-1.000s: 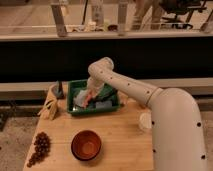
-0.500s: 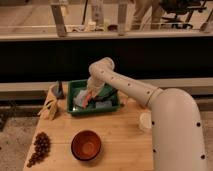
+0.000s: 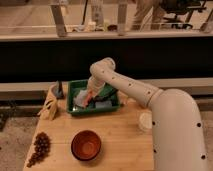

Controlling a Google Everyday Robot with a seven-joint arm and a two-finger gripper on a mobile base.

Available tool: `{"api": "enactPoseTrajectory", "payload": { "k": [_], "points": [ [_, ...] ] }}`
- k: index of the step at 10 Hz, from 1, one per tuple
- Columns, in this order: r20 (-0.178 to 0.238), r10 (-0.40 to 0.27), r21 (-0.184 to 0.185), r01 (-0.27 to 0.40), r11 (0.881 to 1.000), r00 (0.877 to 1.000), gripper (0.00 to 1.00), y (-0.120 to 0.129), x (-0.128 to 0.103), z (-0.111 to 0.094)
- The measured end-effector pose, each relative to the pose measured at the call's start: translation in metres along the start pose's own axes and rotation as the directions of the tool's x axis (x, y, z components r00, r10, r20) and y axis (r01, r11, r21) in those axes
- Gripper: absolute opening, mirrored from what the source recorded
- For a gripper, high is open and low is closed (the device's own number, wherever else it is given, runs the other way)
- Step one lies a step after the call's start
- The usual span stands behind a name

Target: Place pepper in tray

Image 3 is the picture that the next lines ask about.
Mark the black office chair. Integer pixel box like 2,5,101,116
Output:
160,0,207,29

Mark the red brown bowl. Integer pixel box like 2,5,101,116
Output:
71,130,101,161

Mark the wooden board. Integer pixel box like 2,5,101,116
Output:
23,93,153,171

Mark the white paper cup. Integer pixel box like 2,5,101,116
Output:
139,112,152,132

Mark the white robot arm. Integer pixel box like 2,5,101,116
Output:
88,57,209,171

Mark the person legs background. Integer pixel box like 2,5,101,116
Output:
131,0,165,30

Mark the green plastic tray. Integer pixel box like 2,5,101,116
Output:
67,80,120,116

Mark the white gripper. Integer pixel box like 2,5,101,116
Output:
87,77,102,97

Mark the dark grape bunch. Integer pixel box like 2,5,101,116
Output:
27,132,50,168

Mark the white crumpled item in tray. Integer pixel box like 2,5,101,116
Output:
74,91,87,108

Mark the grey conical object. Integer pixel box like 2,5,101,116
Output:
53,81,64,99

